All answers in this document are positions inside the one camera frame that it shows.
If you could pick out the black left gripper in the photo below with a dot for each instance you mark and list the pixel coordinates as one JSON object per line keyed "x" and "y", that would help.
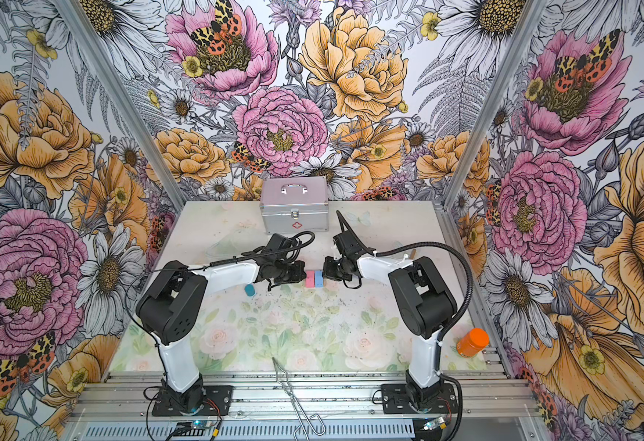
{"x": 298, "y": 277}

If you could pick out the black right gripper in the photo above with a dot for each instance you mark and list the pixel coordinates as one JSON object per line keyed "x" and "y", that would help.
{"x": 328, "y": 271}

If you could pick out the blue rectangular block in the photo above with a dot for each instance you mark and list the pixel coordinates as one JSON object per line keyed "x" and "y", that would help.
{"x": 319, "y": 280}

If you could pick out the pink rectangular block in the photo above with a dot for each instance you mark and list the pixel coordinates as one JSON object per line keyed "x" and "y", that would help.
{"x": 310, "y": 279}

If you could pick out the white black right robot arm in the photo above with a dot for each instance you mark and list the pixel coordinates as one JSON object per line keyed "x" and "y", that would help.
{"x": 426, "y": 305}

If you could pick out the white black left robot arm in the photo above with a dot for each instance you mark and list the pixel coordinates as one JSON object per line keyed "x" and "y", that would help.
{"x": 170, "y": 307}

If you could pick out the teal rounded block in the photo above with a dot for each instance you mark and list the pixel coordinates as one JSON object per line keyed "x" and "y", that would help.
{"x": 250, "y": 290}

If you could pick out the silver aluminium case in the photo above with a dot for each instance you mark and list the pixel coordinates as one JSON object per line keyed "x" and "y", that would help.
{"x": 294, "y": 205}

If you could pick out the orange plastic bottle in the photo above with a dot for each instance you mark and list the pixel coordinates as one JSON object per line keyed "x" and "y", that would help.
{"x": 473, "y": 343}

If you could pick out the left green circuit board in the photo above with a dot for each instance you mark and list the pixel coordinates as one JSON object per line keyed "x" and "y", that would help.
{"x": 197, "y": 428}

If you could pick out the green circuit board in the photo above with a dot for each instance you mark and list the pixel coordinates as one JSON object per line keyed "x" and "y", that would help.
{"x": 438, "y": 423}
{"x": 197, "y": 428}

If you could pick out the right green circuit board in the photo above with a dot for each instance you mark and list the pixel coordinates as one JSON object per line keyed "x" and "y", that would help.
{"x": 438, "y": 423}

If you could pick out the metal wire tongs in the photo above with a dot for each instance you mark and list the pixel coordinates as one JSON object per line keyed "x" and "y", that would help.
{"x": 308, "y": 425}

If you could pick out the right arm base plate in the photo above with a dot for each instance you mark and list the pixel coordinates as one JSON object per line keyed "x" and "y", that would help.
{"x": 403, "y": 399}

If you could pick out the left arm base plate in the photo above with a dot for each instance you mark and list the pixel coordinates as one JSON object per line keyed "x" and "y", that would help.
{"x": 197, "y": 401}

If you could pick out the aluminium rail frame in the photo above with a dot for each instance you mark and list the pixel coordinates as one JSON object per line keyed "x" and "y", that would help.
{"x": 257, "y": 395}

